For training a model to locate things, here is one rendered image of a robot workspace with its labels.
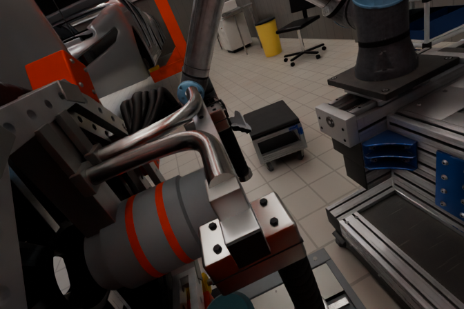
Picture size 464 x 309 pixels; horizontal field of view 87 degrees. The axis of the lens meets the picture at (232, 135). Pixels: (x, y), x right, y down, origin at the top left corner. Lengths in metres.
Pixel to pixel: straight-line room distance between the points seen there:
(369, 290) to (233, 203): 1.09
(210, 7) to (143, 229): 0.51
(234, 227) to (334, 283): 1.00
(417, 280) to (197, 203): 0.80
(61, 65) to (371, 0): 0.67
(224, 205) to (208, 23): 0.54
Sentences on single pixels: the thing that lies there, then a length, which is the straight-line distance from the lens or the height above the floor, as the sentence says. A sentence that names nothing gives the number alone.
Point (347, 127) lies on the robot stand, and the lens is 0.71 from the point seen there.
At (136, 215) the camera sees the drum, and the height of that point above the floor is 0.91.
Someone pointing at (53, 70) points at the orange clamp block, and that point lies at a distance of 0.55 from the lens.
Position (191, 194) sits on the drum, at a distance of 0.39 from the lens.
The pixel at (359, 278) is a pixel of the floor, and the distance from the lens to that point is 1.29.
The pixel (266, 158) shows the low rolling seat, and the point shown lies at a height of 0.12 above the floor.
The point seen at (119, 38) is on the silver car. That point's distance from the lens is 2.94.
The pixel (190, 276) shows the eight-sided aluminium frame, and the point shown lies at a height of 0.62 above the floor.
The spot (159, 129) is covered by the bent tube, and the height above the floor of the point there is 1.00.
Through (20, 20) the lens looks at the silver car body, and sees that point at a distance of 1.05.
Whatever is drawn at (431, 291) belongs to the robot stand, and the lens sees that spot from 1.03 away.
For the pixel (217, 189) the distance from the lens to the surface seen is 0.21.
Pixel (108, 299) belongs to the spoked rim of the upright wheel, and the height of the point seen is 0.77.
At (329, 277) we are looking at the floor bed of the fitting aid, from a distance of 1.21.
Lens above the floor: 1.13
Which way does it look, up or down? 27 degrees down
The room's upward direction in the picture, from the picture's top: 23 degrees counter-clockwise
